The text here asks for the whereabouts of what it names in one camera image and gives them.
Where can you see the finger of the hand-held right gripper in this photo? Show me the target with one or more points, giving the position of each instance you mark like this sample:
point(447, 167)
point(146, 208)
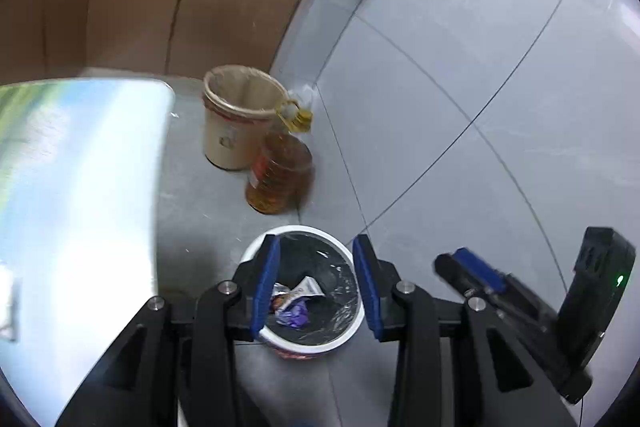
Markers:
point(452, 272)
point(480, 267)

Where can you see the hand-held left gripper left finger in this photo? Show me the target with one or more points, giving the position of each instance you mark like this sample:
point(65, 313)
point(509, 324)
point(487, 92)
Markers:
point(265, 282)

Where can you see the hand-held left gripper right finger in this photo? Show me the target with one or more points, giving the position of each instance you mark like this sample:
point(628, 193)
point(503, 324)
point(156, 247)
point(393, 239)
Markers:
point(367, 287)

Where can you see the white printed wrapper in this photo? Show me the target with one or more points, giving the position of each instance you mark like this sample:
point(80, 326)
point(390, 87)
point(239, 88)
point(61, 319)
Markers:
point(302, 289)

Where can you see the purple wrapper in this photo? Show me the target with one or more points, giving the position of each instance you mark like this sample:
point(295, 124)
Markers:
point(295, 313)

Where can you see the white round trash bin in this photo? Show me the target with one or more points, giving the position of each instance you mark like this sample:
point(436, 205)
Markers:
point(305, 231)

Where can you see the cooking oil bottle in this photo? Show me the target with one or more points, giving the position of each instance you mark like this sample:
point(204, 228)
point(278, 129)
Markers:
point(277, 172)

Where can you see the beige waste bin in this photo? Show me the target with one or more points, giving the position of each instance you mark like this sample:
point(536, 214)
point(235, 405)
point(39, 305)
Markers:
point(225, 137)

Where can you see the clear plastic bag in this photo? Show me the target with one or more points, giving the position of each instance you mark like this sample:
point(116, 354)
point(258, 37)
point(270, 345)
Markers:
point(302, 96)

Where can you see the landscape print table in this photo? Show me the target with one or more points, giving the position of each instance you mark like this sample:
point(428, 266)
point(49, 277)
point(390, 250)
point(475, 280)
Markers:
point(75, 207)

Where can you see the brown kitchen cabinet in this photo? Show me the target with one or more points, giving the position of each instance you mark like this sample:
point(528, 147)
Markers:
point(140, 7)

